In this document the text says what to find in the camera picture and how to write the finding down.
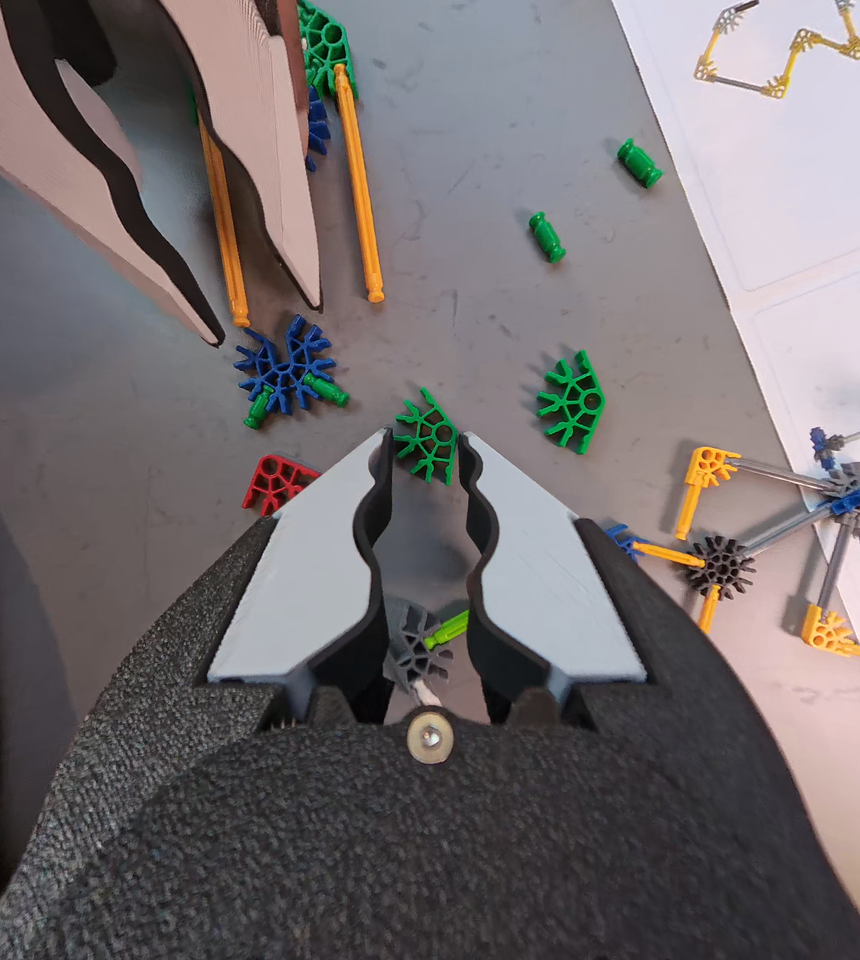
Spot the red corner toy connector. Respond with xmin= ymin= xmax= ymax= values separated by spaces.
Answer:
xmin=242 ymin=455 xmax=322 ymax=519

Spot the white instruction sheet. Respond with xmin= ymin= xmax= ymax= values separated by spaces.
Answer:
xmin=610 ymin=0 xmax=860 ymax=759

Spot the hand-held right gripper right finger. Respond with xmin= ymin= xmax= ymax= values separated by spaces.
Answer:
xmin=458 ymin=433 xmax=648 ymax=685

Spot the grey desk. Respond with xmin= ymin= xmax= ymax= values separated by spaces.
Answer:
xmin=0 ymin=0 xmax=860 ymax=960

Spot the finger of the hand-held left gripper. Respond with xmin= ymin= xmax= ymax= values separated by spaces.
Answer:
xmin=160 ymin=0 xmax=324 ymax=312
xmin=0 ymin=0 xmax=226 ymax=348

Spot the colourful toy rod figure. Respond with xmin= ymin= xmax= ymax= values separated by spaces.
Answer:
xmin=385 ymin=420 xmax=860 ymax=706

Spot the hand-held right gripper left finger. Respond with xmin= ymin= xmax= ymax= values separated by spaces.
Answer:
xmin=208 ymin=428 xmax=395 ymax=685

